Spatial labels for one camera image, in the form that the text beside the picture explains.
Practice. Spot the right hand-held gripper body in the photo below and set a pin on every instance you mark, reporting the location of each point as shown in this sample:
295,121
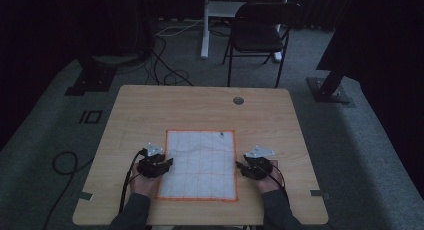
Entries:
258,166

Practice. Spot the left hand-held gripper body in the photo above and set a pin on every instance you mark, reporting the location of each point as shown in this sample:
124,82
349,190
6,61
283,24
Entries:
151,166

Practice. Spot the white cloth with orange grid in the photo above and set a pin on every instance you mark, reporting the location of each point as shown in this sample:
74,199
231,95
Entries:
200,166

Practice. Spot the person's right hand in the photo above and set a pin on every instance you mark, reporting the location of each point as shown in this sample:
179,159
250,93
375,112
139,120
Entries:
268,183

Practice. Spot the person's left hand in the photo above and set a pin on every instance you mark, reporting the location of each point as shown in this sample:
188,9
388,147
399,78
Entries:
143,186

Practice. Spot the grey tape strip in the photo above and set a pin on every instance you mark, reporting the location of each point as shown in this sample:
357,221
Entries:
319,193

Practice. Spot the black slanted stand with base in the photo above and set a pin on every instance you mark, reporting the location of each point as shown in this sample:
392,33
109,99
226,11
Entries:
328,90

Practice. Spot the black stand with flat base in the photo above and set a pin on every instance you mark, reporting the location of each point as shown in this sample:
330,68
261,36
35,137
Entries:
95,78

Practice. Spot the black folding chair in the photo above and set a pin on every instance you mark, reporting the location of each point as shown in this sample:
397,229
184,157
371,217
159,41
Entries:
258,36

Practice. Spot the white desk frame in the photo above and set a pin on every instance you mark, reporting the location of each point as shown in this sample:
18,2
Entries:
206,30

